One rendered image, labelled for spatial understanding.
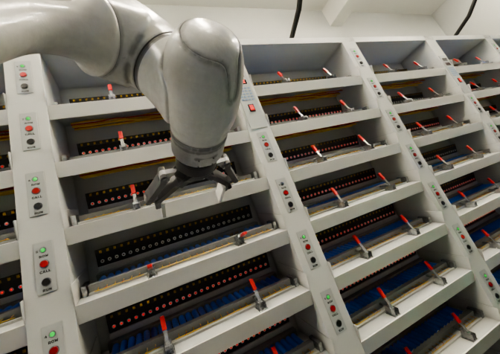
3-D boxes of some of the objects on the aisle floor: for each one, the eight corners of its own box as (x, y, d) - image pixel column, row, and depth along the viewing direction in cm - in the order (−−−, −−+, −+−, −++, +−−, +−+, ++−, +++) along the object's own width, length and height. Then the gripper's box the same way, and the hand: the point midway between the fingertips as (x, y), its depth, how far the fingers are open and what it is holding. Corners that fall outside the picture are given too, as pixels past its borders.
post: (455, 568, 65) (233, 39, 114) (431, 602, 61) (213, 39, 110) (393, 508, 82) (223, 71, 131) (371, 530, 78) (205, 72, 128)
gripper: (123, 183, 39) (140, 234, 56) (268, 152, 49) (244, 204, 66) (116, 145, 43) (133, 204, 60) (252, 123, 53) (234, 179, 70)
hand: (192, 201), depth 62 cm, fingers open, 13 cm apart
